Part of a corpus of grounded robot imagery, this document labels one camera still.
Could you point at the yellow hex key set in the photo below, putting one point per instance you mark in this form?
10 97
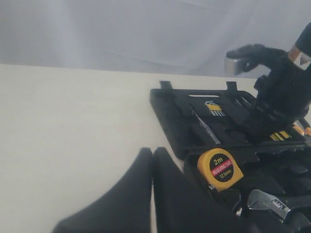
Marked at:
214 109

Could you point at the black plastic tool case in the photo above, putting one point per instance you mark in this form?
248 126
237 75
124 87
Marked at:
281 168

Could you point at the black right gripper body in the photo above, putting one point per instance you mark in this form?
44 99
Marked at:
284 95

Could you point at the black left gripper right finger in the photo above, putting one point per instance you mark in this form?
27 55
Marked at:
181 207

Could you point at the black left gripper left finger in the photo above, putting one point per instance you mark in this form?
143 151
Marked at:
125 208

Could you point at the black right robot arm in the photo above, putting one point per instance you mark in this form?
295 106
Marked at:
300 52

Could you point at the silver adjustable wrench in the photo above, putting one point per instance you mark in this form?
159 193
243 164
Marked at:
281 206

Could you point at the yellow tape measure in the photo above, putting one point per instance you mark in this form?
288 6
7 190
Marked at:
219 168

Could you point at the white backdrop curtain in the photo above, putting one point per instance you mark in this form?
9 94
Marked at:
157 36

